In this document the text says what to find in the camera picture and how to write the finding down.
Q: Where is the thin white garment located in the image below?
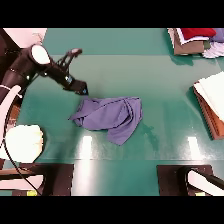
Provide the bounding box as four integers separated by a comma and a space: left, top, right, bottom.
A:
175, 28, 211, 46

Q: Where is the red garment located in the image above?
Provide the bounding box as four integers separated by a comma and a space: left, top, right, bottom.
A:
179, 27, 217, 41

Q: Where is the brown garment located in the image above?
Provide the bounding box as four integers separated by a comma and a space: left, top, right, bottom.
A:
168, 28, 205, 56

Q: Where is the purple shirt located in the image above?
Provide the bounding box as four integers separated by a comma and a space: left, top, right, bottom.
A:
68, 96, 144, 146

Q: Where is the pale lilac garment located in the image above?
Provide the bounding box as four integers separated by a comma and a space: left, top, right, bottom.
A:
202, 28, 224, 60

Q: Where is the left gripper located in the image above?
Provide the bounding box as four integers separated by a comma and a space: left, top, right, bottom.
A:
62, 77, 90, 97

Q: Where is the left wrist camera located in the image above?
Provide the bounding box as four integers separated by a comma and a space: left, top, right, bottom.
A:
54, 48, 84, 76

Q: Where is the orange-brown garment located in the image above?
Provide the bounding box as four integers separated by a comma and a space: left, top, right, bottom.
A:
192, 86, 224, 141

